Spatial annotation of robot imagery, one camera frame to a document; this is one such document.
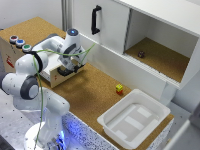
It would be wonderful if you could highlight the black door handle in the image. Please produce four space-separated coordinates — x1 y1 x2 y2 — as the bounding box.
90 4 103 36

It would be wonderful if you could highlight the white plastic box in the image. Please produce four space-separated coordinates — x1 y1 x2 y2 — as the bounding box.
96 88 172 150

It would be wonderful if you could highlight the wooden drawer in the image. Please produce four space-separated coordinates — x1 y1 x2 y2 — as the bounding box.
31 35 86 90

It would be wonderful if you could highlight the purple block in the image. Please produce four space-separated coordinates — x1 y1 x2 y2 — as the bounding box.
137 50 146 59

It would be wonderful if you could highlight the black drawer handle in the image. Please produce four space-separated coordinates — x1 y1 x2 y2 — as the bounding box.
56 65 85 77

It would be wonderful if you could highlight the wooden drawer box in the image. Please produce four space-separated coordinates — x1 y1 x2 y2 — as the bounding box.
0 16 68 81

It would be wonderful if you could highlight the green button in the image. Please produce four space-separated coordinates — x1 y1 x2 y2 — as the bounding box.
21 43 33 54

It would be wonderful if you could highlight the white cabinet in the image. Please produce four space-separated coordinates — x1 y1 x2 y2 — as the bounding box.
71 0 200 108

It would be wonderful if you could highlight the red button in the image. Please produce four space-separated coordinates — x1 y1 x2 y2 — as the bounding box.
9 34 20 45

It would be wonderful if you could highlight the green cable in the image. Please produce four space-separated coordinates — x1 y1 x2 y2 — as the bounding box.
32 42 97 150

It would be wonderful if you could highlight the yellow block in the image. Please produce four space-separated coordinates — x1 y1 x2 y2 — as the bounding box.
115 83 124 92

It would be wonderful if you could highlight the white sliding door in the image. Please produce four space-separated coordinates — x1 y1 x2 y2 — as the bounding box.
72 0 131 56

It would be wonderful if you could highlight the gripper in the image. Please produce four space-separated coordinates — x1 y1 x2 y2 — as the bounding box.
58 53 83 70

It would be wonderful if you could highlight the blue button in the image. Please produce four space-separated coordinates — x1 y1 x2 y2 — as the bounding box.
15 38 26 48

